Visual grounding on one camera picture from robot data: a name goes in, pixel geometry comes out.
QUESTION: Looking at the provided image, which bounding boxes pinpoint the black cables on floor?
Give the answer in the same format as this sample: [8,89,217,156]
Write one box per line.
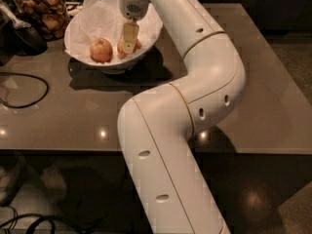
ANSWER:
[0,192,108,234]

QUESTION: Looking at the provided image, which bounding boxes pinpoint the white bowl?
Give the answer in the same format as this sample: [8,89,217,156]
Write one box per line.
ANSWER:
[63,0,164,75]

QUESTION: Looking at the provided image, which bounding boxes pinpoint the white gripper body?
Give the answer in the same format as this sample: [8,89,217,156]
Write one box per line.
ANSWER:
[119,0,149,20]

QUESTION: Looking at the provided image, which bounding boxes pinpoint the red-yellow apple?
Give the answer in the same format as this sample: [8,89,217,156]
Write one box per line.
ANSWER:
[117,39,141,59]
[90,38,113,63]

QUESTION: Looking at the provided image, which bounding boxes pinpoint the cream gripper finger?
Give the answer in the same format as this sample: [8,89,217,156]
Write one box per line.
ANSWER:
[122,20,139,54]

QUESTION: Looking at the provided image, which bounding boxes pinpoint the white paper liner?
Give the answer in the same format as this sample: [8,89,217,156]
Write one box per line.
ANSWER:
[64,0,163,65]

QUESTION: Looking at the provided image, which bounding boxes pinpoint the black appliance with handle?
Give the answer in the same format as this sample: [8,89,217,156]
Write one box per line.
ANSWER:
[0,1,48,57]

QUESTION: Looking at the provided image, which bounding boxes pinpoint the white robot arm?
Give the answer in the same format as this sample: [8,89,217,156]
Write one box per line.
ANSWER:
[117,0,246,234]

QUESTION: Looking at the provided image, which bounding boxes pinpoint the black cable on table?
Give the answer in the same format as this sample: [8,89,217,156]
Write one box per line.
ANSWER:
[0,71,51,109]

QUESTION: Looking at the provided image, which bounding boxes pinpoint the glass jar of snacks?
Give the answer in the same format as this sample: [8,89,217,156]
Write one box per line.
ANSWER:
[14,0,69,41]

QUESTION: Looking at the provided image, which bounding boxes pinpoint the white shoe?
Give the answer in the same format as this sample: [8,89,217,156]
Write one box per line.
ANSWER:
[41,167,67,204]

